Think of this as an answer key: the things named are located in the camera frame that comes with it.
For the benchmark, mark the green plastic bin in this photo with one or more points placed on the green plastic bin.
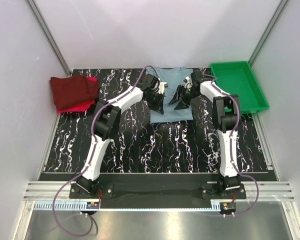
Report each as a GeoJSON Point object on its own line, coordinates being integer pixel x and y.
{"type": "Point", "coordinates": [237, 77]}

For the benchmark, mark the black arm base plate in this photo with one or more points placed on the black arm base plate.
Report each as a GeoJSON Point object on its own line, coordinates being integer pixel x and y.
{"type": "Point", "coordinates": [111, 190]}

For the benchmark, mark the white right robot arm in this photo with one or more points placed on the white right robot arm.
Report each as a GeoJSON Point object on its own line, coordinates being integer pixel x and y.
{"type": "Point", "coordinates": [225, 119]}

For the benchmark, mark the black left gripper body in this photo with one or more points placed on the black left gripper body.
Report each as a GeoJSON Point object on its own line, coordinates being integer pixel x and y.
{"type": "Point", "coordinates": [153, 95]}

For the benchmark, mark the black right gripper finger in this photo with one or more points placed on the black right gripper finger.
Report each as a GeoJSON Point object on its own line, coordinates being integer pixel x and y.
{"type": "Point", "coordinates": [183, 104]}
{"type": "Point", "coordinates": [177, 95]}

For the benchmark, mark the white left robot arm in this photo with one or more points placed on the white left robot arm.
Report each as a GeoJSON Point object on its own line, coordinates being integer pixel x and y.
{"type": "Point", "coordinates": [106, 123]}

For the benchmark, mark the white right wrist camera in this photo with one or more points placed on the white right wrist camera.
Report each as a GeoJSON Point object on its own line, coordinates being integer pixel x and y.
{"type": "Point", "coordinates": [187, 82]}

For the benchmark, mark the aluminium front rail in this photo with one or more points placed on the aluminium front rail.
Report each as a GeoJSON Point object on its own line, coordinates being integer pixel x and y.
{"type": "Point", "coordinates": [263, 190]}

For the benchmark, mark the bright red folded t shirt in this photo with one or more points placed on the bright red folded t shirt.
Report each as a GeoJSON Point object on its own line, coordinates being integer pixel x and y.
{"type": "Point", "coordinates": [77, 106]}

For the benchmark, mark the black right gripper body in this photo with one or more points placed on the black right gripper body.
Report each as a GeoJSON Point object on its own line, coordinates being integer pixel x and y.
{"type": "Point", "coordinates": [187, 94]}

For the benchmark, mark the dark red folded t shirt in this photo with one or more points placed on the dark red folded t shirt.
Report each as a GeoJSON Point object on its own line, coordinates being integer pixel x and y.
{"type": "Point", "coordinates": [72, 91]}

